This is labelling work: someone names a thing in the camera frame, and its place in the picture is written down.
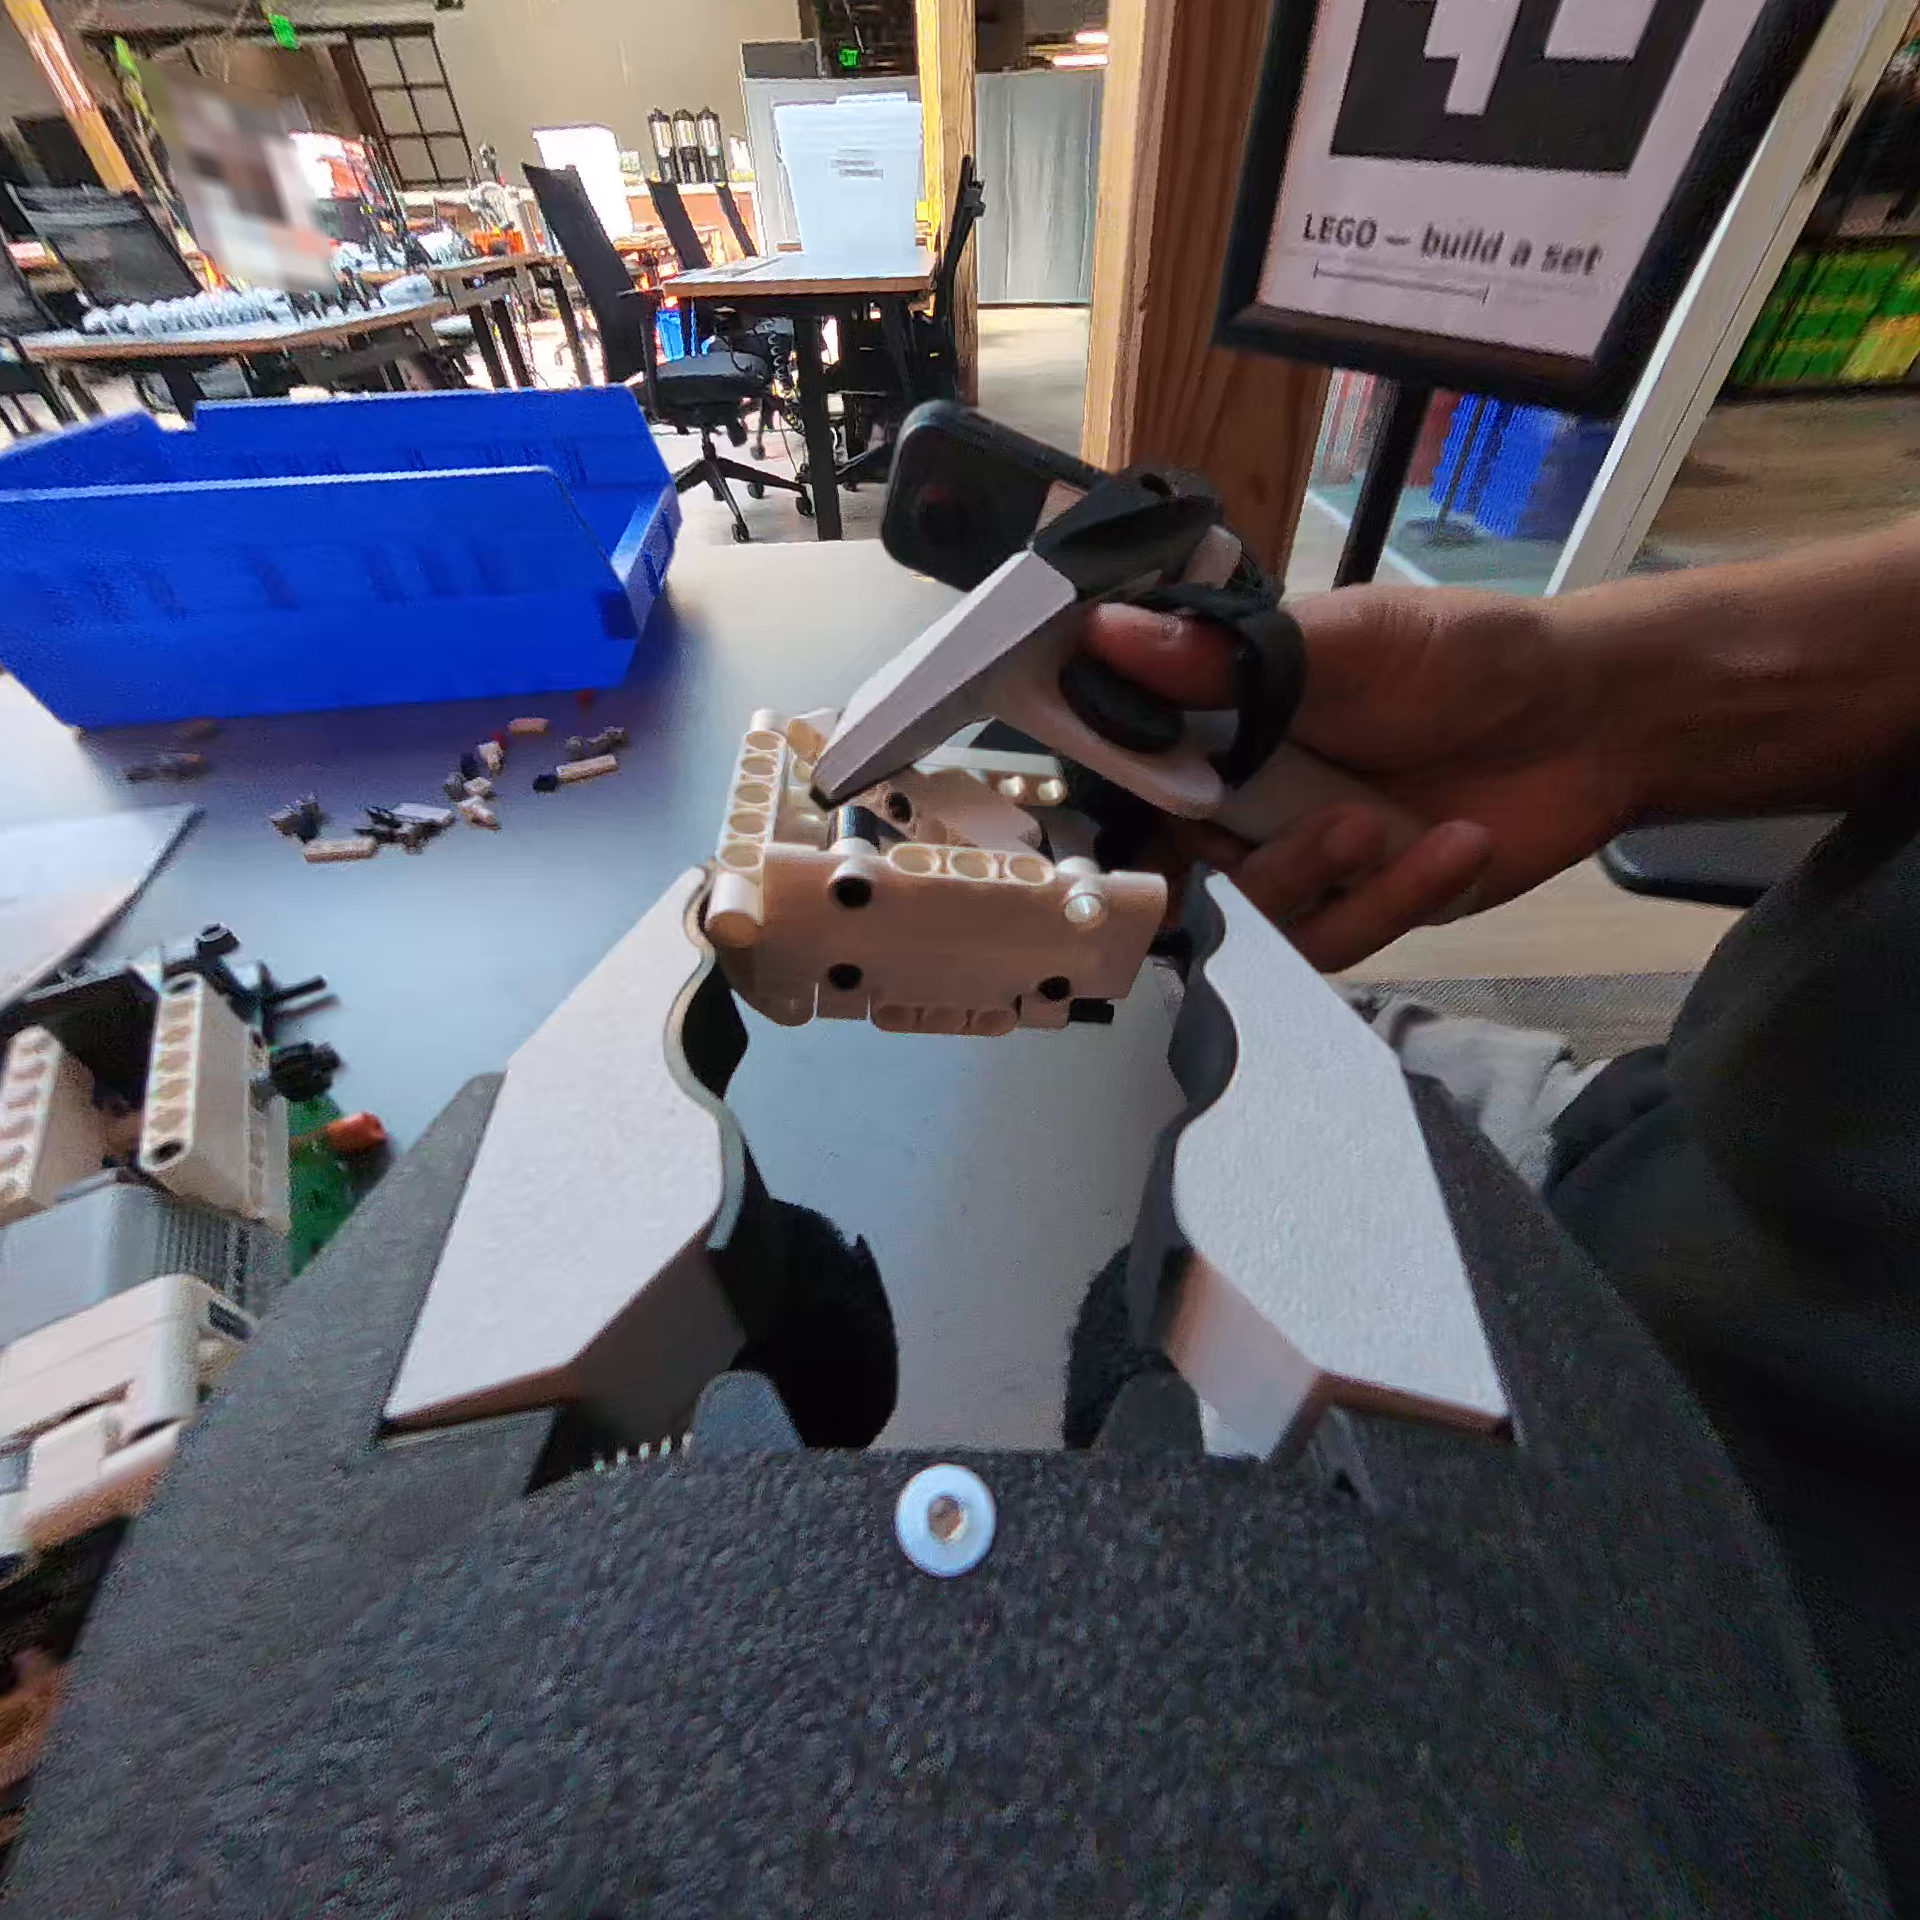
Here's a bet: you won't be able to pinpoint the wooden desk with black legs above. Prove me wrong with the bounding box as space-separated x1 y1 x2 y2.
659 246 942 541

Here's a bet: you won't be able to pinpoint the black office chair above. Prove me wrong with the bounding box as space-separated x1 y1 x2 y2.
836 155 988 487
522 163 816 544

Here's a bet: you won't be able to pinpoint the thick wooden post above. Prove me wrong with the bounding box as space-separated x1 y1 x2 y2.
1083 0 1334 573

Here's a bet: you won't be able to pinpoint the white lego subassembly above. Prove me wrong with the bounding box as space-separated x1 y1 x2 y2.
702 710 1171 1040

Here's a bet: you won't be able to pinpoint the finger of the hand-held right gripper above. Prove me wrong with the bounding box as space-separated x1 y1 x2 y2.
806 549 1085 810

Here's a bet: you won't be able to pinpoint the person's right hand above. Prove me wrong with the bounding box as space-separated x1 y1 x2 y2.
1081 577 1644 974

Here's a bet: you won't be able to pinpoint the stack of green boxes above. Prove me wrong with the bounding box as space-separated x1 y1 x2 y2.
1731 246 1920 394

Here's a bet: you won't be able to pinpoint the black framed sign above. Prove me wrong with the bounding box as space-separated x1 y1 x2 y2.
1211 0 1839 418

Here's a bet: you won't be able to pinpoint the long wooden work table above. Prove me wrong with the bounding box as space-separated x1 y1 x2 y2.
18 292 456 425

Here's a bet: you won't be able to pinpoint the thin wooden post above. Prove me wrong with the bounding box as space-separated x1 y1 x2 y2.
916 0 980 408

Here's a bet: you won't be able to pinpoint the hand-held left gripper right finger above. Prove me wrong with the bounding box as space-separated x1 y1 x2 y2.
1125 874 1510 1463

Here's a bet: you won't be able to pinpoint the white board on desk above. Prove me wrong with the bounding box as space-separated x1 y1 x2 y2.
771 96 924 260

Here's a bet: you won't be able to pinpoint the person's dark clothing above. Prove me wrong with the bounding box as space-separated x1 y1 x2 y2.
1546 781 1920 1920

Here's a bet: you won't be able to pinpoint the person's right forearm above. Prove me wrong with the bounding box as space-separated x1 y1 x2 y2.
1590 517 1920 842

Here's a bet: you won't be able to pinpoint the stack of blue crates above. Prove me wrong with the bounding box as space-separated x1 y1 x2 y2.
1424 394 1620 541

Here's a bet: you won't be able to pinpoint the lego instruction booklet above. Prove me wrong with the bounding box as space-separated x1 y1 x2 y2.
0 805 204 1012

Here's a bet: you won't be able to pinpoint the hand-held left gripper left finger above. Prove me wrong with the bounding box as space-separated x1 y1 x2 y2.
380 867 753 1445

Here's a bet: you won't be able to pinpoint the scattered small lego pieces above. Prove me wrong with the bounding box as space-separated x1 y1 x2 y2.
128 717 633 867

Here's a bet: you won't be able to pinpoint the blue plastic bin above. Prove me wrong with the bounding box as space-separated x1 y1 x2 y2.
0 385 684 733

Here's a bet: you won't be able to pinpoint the white and green lego vehicle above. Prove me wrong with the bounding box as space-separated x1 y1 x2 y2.
0 927 394 1563

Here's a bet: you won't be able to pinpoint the black sign stand pole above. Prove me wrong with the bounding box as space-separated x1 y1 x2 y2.
1331 382 1429 590

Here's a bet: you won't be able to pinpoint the white slanted frame post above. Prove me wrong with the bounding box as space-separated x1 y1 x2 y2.
1546 0 1920 597

